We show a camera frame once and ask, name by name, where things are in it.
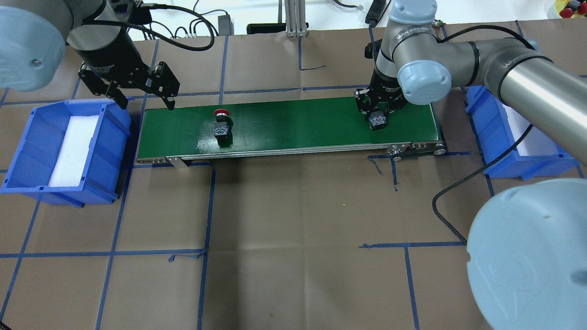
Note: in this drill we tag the yellow push button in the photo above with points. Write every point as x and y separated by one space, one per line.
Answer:
377 120

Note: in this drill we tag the bin white foam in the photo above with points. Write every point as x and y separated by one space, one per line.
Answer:
74 151
536 142

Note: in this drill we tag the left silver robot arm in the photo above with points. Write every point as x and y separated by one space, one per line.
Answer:
35 33

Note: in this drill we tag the blue plastic bin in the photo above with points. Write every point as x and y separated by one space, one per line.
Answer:
498 127
37 152

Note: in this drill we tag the red push button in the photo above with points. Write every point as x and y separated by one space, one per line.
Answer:
222 126

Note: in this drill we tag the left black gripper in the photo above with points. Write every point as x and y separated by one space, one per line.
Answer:
111 54

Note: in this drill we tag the aluminium frame post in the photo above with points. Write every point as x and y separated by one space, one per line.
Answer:
295 18

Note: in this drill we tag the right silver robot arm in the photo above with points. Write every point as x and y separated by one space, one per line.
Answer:
527 244

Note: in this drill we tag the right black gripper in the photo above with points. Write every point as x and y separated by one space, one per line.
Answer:
383 90

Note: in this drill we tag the green conveyor belt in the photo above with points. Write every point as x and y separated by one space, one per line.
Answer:
288 127

